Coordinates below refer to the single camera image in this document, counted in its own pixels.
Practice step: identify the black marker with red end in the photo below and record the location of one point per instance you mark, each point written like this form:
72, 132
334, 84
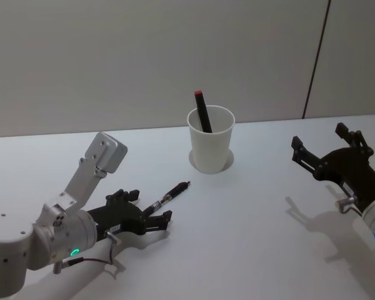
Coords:
202, 109

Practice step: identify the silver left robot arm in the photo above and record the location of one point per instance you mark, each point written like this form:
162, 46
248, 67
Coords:
18, 247

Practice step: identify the white paper cup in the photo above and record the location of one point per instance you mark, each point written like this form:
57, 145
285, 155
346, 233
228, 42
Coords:
210, 150

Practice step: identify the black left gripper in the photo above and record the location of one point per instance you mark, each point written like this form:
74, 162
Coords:
118, 217

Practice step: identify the black pen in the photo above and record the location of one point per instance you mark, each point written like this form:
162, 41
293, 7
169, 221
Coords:
170, 193

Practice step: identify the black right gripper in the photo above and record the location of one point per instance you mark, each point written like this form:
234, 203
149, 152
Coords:
347, 168

